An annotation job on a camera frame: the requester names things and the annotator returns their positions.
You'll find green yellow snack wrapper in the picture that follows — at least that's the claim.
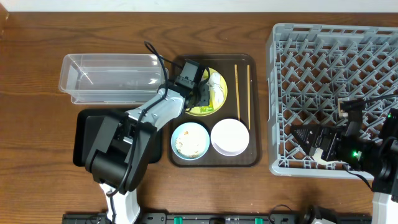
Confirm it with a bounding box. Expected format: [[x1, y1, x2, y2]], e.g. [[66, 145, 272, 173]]
[[200, 106, 214, 113]]

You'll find wooden chopstick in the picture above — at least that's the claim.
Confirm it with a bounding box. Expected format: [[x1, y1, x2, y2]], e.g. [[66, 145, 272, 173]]
[[234, 64, 241, 120], [247, 65, 251, 130]]

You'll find light blue bowl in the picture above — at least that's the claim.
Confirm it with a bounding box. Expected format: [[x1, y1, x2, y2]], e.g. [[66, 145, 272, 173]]
[[170, 122, 210, 161]]

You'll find rice food waste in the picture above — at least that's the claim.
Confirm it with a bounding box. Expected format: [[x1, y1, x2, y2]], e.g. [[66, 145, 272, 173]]
[[175, 130, 206, 159]]

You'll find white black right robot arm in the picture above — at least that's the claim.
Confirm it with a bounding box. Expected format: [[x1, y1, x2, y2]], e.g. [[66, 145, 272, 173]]
[[290, 108, 397, 223]]

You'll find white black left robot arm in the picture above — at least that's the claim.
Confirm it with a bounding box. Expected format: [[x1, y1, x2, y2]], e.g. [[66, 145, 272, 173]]
[[81, 76, 210, 223]]

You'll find grey plastic dishwasher rack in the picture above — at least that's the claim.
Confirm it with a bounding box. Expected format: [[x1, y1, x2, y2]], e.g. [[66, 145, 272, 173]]
[[266, 23, 397, 179]]

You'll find clear plastic waste bin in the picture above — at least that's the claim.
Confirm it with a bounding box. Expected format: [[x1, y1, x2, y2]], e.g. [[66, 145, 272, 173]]
[[58, 54, 169, 105]]

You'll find black food waste tray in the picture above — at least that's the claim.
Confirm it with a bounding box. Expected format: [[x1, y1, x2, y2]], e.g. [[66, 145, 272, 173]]
[[72, 108, 163, 167]]

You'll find yellow round plate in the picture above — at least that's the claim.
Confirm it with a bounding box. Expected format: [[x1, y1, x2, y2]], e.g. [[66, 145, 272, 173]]
[[185, 68, 228, 116]]

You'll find dark brown serving tray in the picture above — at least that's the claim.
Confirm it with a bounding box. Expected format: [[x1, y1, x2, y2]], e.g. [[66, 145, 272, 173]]
[[168, 54, 262, 167]]

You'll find black mounting rail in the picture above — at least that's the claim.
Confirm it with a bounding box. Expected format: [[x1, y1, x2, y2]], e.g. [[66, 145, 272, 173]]
[[61, 205, 373, 224]]

